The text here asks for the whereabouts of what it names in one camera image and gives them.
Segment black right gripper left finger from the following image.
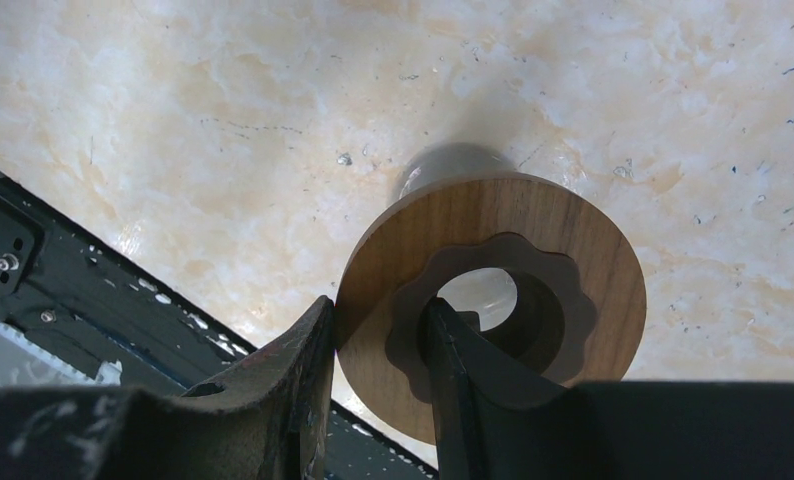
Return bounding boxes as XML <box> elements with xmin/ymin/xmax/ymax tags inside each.
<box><xmin>0</xmin><ymin>296</ymin><xmax>335</xmax><ymax>479</ymax></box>

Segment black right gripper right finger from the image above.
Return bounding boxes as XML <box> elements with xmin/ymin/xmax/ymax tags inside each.
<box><xmin>425</xmin><ymin>299</ymin><xmax>794</xmax><ymax>479</ymax></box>

